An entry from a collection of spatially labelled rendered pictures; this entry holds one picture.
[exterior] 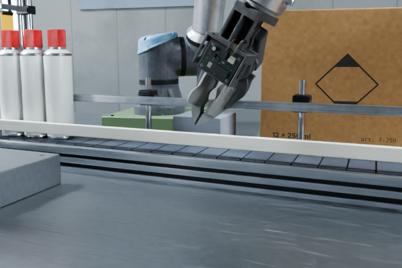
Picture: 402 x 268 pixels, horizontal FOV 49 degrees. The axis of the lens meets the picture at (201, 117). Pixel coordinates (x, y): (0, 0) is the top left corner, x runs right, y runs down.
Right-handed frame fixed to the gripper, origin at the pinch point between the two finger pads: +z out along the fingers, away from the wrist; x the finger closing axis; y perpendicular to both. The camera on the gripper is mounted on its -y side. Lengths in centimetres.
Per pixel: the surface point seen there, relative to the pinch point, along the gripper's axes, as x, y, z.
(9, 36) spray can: -40.2, 2.2, 7.2
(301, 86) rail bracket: 10.6, -8.4, -11.9
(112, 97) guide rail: -17.5, -2.6, 7.4
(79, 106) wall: -156, -226, 126
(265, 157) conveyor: 12.8, 2.0, -1.1
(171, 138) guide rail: -1.2, 4.7, 4.2
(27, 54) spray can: -34.2, 3.0, 7.8
